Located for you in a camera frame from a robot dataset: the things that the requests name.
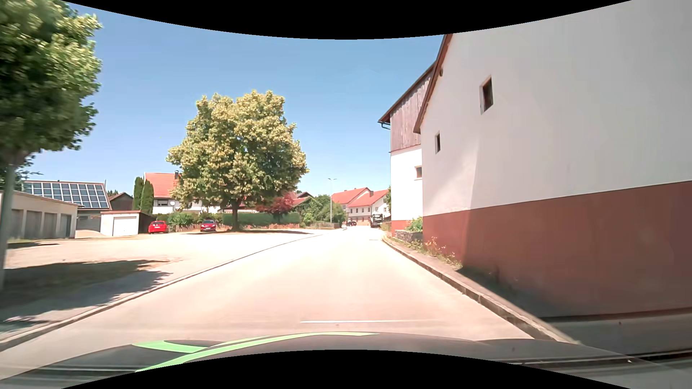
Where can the green hedge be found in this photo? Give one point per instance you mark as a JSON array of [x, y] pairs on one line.
[[259, 219]]

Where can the building with solar panels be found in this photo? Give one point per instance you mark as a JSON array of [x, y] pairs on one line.
[[75, 197]]

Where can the car's own bonnet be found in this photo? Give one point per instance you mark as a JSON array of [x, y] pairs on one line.
[[335, 346]]

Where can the dark vehicle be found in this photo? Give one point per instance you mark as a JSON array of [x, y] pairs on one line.
[[376, 220]]

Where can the white building with wooden gable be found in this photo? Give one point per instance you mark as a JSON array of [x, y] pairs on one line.
[[406, 173]]

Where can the small white garage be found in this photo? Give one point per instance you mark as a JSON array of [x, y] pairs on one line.
[[123, 223]]

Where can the white building with red base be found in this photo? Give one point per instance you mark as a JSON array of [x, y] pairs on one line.
[[567, 173]]

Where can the tree with slim trunk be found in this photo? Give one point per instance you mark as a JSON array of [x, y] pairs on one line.
[[38, 81]]

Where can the low stone wall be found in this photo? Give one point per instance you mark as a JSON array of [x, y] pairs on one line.
[[408, 235]]

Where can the grey garage building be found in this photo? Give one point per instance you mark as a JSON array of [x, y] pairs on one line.
[[38, 216]]

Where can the dark red car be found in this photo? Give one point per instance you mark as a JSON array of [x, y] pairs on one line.
[[208, 225]]

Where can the lamp post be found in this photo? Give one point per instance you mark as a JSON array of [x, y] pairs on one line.
[[331, 200]]

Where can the houses with red roofs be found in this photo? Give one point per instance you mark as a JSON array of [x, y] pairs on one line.
[[361, 204]]

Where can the group of green trees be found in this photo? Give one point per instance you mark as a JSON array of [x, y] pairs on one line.
[[323, 210]]

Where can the tall dark conifers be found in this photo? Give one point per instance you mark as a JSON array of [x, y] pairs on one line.
[[143, 195]]

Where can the white house with red roof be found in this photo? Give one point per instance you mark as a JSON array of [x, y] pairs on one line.
[[162, 194]]

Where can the large broad tree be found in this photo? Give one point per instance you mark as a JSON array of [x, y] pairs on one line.
[[238, 146]]

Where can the red-leaved bush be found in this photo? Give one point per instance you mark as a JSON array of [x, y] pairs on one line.
[[278, 205]]

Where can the grey asphalt road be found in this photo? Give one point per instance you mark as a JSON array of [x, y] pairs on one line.
[[324, 275]]

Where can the paved forecourt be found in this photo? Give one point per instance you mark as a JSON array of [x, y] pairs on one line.
[[108, 256]]

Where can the grey pavement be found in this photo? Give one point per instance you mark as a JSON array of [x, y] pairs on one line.
[[486, 294]]

